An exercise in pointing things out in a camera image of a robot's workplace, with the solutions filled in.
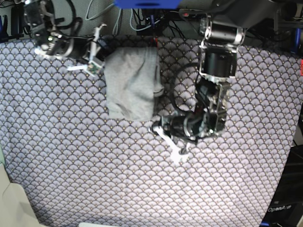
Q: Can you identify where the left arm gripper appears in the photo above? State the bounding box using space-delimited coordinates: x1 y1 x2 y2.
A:
150 114 199 164

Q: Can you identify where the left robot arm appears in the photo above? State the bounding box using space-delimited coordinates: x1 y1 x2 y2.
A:
151 0 280 164

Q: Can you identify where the black OpenArm box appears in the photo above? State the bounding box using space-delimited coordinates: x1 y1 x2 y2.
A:
260 145 303 227

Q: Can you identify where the black power strip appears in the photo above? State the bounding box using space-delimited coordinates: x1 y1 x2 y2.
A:
178 9 204 18

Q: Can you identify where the light grey T-shirt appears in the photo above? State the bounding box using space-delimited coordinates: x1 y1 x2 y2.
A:
104 47 164 122

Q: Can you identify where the fan-patterned purple table cloth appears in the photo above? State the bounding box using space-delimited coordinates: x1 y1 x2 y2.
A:
0 40 303 227

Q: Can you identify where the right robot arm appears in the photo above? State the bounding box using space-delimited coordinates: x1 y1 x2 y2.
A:
21 0 106 77

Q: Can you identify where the blue overhead mount plate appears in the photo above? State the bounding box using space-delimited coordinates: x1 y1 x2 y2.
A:
114 0 181 9

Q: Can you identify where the red right edge clamp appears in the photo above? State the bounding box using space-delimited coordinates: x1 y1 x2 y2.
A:
300 59 303 76

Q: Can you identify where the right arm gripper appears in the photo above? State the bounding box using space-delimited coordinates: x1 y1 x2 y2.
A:
67 23 107 77

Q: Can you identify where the white object bottom left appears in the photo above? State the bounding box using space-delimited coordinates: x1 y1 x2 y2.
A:
0 152 41 227

